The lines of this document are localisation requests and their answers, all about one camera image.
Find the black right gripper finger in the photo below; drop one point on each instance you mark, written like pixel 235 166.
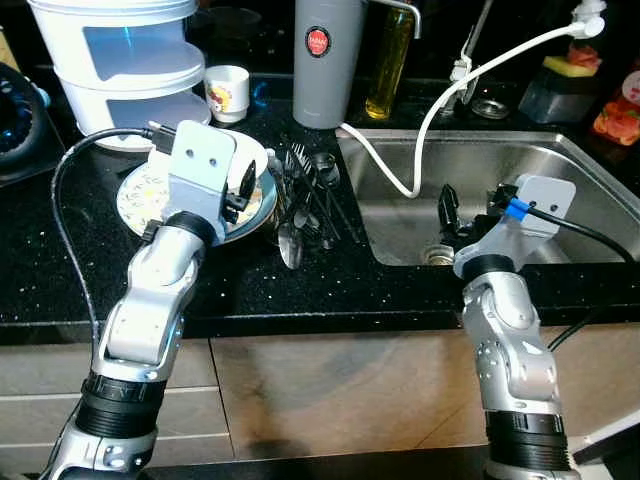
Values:
pixel 449 212

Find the small white dish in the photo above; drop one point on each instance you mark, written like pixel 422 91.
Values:
pixel 250 148

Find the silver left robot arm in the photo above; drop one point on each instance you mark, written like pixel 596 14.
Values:
pixel 150 300

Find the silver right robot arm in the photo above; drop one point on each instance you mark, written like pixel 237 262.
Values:
pixel 510 340

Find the beige kitchen cabinet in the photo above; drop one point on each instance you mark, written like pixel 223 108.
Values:
pixel 350 390

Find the black kitchen appliance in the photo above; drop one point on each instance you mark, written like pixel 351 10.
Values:
pixel 20 125

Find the stainless steel sink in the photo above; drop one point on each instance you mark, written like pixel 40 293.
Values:
pixel 470 160

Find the small silver spoon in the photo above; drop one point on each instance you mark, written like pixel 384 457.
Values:
pixel 327 165

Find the white printed cup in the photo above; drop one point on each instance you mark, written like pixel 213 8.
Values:
pixel 228 95

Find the floral pattern plate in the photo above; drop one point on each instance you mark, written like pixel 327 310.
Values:
pixel 145 195

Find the round chrome sink cap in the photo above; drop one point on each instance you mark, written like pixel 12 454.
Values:
pixel 490 109

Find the tall grey bottle red logo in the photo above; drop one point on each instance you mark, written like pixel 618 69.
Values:
pixel 328 80

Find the dark sponge holder box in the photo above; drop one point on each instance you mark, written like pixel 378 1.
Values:
pixel 555 100

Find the olive oil glass bottle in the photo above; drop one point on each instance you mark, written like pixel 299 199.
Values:
pixel 388 70

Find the white stacked plastic container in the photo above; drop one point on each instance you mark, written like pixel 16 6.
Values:
pixel 120 90

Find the peach dish soap bottle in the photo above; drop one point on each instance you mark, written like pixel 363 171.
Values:
pixel 615 115

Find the yellow sponge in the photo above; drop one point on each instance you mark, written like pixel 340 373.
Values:
pixel 560 68

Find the dark metal faucet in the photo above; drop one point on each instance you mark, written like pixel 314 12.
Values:
pixel 478 45

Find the red scrubber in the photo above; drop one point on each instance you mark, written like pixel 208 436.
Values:
pixel 586 55

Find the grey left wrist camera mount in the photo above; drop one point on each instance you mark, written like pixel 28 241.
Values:
pixel 200 165

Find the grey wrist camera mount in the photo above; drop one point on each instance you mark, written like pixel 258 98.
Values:
pixel 200 165
pixel 550 190

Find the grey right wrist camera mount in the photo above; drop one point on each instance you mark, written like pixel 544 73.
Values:
pixel 550 190

